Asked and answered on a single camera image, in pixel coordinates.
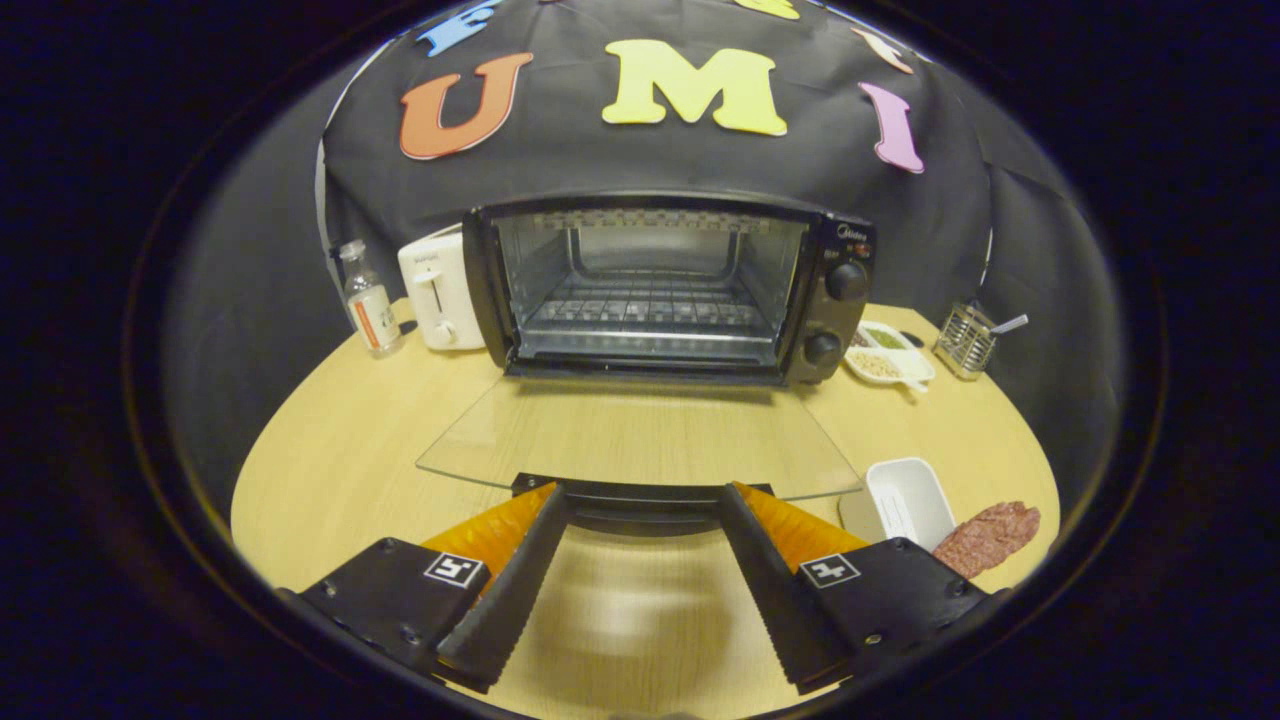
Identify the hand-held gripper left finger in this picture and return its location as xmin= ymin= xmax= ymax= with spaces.
xmin=275 ymin=482 xmax=573 ymax=696

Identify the brown meat slice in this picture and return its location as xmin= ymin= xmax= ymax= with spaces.
xmin=932 ymin=500 xmax=1042 ymax=581

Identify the white divided dish of grains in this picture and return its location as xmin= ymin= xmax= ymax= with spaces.
xmin=843 ymin=320 xmax=937 ymax=393

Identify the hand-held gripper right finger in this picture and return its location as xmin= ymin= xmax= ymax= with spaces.
xmin=720 ymin=481 xmax=1013 ymax=697

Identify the black toaster oven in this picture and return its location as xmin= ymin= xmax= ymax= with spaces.
xmin=416 ymin=192 xmax=879 ymax=538

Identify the clear utensil holder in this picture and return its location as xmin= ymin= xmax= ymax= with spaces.
xmin=933 ymin=302 xmax=999 ymax=382

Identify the white rectangular tray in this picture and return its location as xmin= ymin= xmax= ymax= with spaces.
xmin=840 ymin=457 xmax=958 ymax=553

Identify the clear plastic bottle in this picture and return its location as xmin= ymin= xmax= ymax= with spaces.
xmin=337 ymin=240 xmax=405 ymax=359

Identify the white toaster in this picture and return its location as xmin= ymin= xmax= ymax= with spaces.
xmin=397 ymin=224 xmax=488 ymax=352

